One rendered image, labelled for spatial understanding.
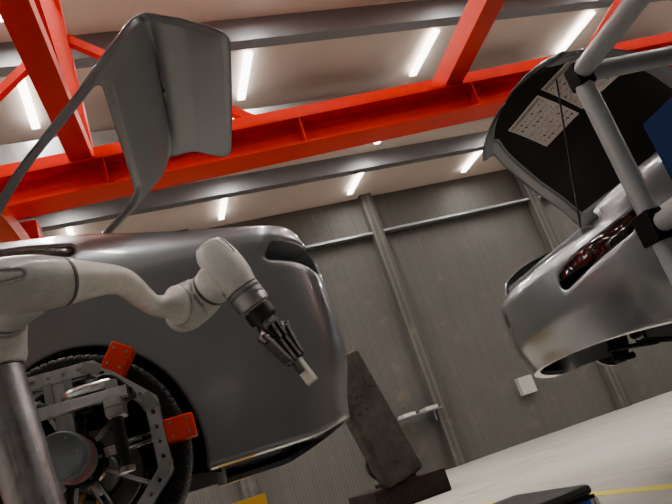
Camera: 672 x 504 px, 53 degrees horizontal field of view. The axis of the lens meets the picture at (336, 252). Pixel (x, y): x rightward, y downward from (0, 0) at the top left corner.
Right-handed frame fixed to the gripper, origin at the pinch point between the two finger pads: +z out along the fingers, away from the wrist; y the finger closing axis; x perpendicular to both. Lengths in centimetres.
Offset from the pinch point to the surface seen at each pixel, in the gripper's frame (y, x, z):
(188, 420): 11, 52, -10
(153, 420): 5, 58, -17
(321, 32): 778, 170, -372
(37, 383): -8, 74, -47
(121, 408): -13, 46, -23
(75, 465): -21, 63, -19
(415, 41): 997, 120, -325
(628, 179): -41, -91, 8
